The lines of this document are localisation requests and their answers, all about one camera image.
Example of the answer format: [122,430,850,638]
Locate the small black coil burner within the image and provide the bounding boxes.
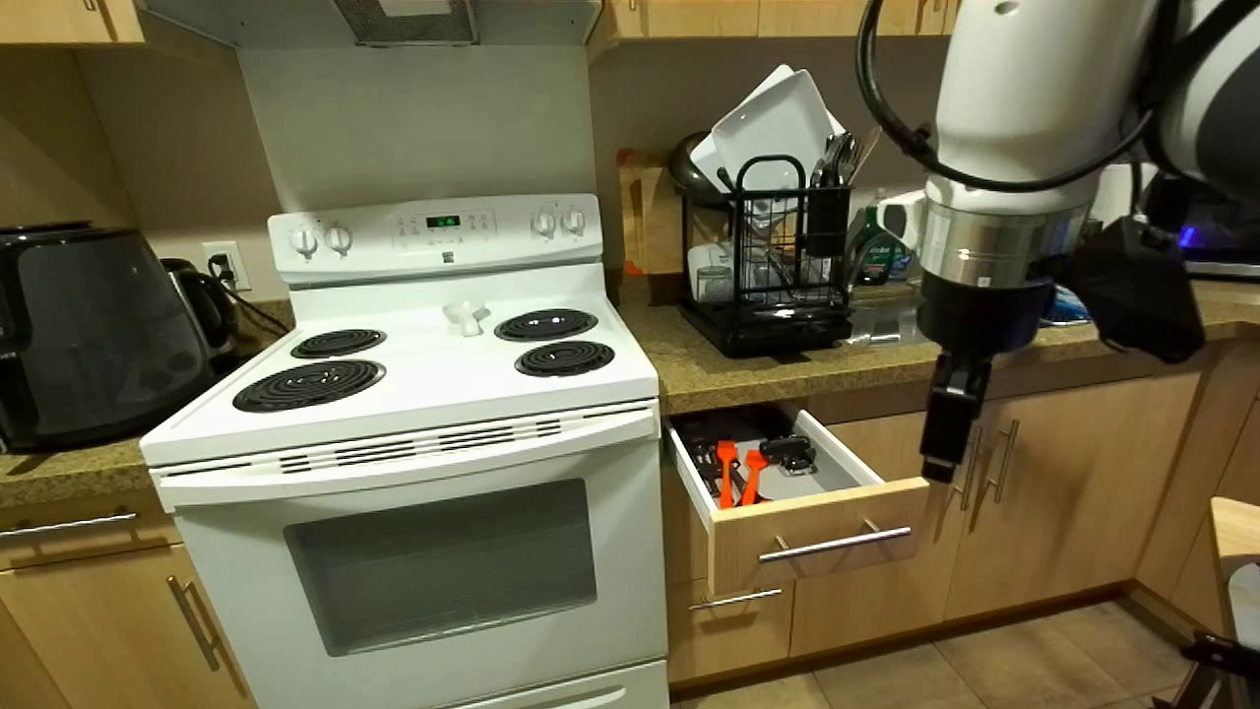
[513,333,616,380]
[286,328,389,363]

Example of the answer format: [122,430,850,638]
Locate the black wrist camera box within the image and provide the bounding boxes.
[1057,212,1210,365]

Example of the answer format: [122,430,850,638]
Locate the wooden cabinet door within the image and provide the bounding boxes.
[787,404,1012,656]
[970,365,1206,622]
[0,541,257,709]

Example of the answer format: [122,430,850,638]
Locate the long wooden wall cabinet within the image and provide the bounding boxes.
[585,0,959,46]

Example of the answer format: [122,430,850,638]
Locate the wooden drawer with white liner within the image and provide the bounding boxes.
[665,403,933,604]

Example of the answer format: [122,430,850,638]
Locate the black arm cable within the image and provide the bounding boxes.
[855,0,1172,198]

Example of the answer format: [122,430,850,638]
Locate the wooden cutting board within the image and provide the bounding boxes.
[613,149,690,285]

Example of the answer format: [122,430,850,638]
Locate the light wooden chair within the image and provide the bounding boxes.
[1153,492,1260,709]

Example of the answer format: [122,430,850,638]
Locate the green dish soap bottle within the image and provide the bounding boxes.
[845,193,921,288]

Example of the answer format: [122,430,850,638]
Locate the black pan with orange handle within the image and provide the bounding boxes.
[665,131,719,208]

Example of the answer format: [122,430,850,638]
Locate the white square plate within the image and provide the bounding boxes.
[706,67,850,199]
[685,59,802,173]

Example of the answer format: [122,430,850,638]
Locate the white electric stove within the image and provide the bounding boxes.
[132,193,672,709]

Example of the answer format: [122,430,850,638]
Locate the white paper towel roll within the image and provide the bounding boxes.
[1093,156,1149,228]

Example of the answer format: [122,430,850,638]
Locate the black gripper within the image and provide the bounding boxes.
[912,269,1055,487]

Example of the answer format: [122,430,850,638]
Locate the white wall outlet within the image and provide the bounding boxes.
[202,245,248,292]

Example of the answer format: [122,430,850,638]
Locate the clear glass cup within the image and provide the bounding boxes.
[685,241,741,306]

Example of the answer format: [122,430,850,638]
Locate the short wooden wall cabinet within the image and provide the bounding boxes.
[0,0,148,51]

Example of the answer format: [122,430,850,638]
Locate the black electric kettle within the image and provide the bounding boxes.
[158,254,244,365]

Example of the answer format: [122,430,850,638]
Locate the large black coil burner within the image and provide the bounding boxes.
[229,353,389,418]
[493,304,601,348]

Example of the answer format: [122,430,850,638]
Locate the range hood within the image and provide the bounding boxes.
[132,0,606,55]

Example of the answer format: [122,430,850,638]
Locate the wide wooden drawer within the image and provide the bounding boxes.
[0,504,178,571]

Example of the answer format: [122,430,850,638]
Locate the narrow wooden cabinet panel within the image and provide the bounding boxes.
[1132,337,1260,634]

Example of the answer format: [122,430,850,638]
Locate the black-handled utensil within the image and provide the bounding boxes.
[815,131,857,190]

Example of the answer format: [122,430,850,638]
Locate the stainless steel sink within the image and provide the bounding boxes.
[842,279,929,348]

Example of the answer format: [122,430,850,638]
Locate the small clear glass shaker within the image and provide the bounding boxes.
[441,294,493,337]

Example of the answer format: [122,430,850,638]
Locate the thin wooden stick utensil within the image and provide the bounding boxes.
[845,122,888,190]

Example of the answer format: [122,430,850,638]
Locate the orange-handled utensil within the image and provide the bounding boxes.
[710,437,742,516]
[736,442,774,510]

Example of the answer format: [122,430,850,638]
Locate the small black drawer item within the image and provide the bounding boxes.
[758,430,821,475]

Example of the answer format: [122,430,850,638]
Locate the black wire dish rack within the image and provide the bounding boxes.
[672,153,857,363]

